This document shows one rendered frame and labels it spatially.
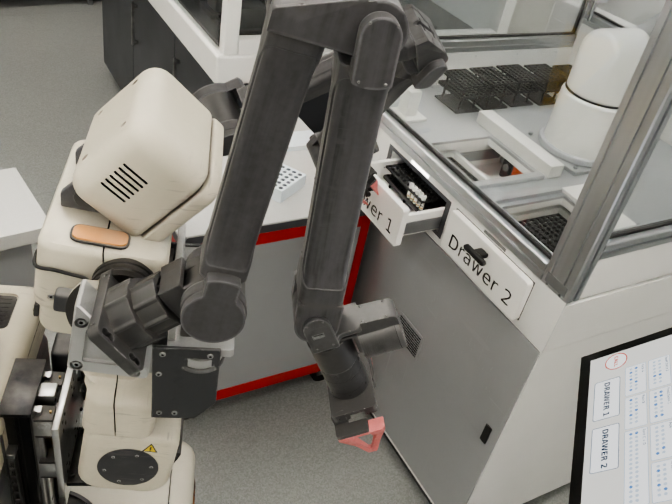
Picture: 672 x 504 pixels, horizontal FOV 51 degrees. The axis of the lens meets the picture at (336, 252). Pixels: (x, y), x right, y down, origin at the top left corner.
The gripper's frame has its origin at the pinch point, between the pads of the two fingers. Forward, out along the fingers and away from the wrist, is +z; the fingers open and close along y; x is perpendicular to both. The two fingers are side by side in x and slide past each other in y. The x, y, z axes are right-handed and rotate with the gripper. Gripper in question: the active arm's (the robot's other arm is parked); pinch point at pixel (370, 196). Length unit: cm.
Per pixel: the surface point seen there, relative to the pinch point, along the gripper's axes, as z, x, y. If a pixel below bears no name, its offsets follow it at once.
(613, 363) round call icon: -5, -72, 12
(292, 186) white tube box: 1.2, 23.6, -13.7
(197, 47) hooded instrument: -3, 101, -9
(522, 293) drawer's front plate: 9.8, -42.5, 10.0
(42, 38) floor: 46, 318, -81
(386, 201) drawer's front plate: 0.6, -4.1, 2.1
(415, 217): 6.1, -9.6, 4.6
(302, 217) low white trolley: 2.3, 13.3, -16.9
